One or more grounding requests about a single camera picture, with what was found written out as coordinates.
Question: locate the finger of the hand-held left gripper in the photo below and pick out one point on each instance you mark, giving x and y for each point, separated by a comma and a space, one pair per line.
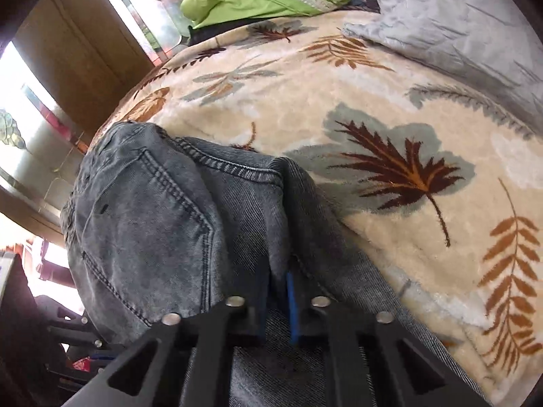
72, 334

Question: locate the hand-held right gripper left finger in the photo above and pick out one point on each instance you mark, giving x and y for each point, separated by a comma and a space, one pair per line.
262, 318

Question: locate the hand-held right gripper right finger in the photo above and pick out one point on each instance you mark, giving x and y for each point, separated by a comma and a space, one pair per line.
293, 305

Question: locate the grey denim pants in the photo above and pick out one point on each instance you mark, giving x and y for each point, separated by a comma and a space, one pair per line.
148, 220

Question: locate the leaf print blanket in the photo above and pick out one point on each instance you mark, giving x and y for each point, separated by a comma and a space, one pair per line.
382, 93

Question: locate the dark cloth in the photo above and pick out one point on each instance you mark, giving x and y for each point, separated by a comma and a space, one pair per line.
212, 32

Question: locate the grey quilted pillow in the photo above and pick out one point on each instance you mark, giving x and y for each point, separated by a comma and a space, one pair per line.
445, 12

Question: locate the wooden wall panel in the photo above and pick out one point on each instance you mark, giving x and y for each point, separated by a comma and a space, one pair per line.
76, 51

